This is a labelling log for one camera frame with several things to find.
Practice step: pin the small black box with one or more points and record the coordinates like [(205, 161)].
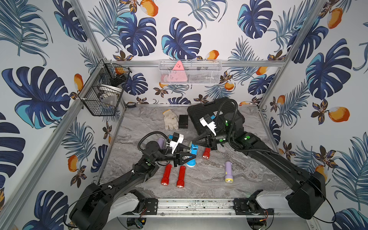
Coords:
[(183, 122)]

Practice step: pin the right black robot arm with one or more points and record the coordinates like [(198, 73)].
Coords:
[(308, 189)]

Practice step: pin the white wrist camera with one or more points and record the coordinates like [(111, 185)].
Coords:
[(175, 141), (208, 121)]

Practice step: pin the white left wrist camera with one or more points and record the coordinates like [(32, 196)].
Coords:
[(175, 141)]

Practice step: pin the black plastic tool case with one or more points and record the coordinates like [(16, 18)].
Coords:
[(228, 117)]

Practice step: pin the white work glove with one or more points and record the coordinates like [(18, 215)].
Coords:
[(170, 120)]

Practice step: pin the pink triangle object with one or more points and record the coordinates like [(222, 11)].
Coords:
[(178, 73)]

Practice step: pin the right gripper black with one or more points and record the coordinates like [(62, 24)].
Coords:
[(204, 135)]

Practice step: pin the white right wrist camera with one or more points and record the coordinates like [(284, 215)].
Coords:
[(208, 121)]

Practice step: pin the purple flashlight yellow rim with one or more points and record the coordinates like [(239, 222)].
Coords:
[(161, 142)]

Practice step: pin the blue flashlight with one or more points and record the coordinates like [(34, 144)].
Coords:
[(193, 151)]

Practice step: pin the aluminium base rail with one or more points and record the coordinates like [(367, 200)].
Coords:
[(130, 206)]

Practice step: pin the black wire basket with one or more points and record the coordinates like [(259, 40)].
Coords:
[(105, 88)]

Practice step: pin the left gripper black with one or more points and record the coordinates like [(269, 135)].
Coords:
[(175, 155)]

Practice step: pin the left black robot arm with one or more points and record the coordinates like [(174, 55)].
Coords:
[(92, 209)]

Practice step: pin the red flashlight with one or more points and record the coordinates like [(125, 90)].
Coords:
[(181, 177), (206, 154), (166, 176)]

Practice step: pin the white wire shelf basket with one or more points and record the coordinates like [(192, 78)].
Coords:
[(199, 72)]

